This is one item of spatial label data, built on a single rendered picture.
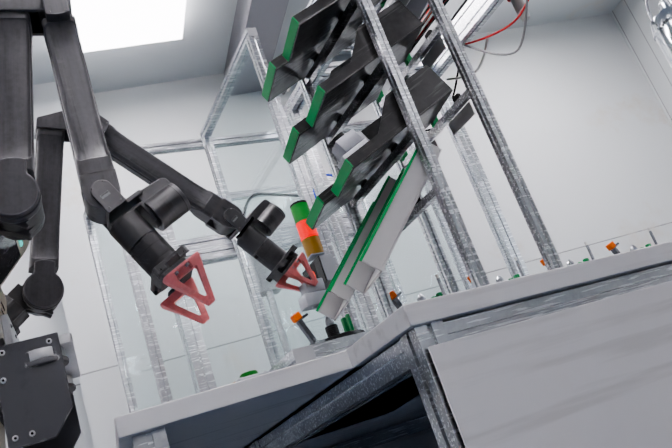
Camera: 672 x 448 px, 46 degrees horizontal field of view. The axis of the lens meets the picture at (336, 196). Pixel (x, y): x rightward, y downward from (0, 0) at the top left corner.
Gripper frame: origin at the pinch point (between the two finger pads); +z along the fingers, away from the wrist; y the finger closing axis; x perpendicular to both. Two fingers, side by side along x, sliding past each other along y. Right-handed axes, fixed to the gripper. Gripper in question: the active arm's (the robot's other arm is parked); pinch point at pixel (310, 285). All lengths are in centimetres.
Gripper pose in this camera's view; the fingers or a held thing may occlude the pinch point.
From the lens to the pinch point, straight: 186.7
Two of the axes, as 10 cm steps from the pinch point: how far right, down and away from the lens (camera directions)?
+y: -3.8, 4.6, 8.0
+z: 7.9, 6.1, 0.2
